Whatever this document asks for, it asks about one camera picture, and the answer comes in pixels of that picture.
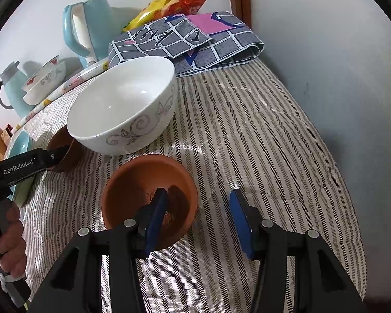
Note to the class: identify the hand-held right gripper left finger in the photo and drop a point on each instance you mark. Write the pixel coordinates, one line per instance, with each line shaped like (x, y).
(156, 221)

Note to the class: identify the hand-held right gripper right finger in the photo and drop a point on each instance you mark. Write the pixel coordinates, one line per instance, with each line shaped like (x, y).
(242, 221)

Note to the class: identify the small brown bowl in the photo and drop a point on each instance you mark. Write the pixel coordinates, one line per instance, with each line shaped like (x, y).
(130, 182)
(65, 140)

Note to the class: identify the green square plate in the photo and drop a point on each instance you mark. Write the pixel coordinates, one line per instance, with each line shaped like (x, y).
(24, 190)

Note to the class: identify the light blue square plate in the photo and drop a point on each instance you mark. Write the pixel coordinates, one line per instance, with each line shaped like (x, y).
(19, 145)

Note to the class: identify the person's left hand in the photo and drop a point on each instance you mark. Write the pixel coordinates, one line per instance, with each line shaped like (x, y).
(14, 244)

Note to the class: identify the light blue thermos jug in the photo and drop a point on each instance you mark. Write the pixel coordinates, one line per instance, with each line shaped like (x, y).
(14, 91)

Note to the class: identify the fish print white bowl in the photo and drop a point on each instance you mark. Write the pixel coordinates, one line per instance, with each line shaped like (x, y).
(39, 71)

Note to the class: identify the large swirl print white bowl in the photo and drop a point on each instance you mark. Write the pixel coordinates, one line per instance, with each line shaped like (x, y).
(52, 83)

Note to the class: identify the rolled fruit print sheet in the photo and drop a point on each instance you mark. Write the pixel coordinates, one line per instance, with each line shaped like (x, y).
(68, 86)

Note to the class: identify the striped quilt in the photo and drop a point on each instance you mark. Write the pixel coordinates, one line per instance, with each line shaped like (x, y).
(247, 137)

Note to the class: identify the light blue electric kettle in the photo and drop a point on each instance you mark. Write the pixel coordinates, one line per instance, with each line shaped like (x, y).
(94, 22)

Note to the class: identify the yellow chip bag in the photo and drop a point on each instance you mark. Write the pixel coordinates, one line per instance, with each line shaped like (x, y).
(153, 11)

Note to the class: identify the grey checked folded cloth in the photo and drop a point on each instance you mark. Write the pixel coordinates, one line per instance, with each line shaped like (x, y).
(221, 45)

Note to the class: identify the red chip bag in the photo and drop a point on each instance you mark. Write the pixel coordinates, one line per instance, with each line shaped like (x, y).
(190, 5)

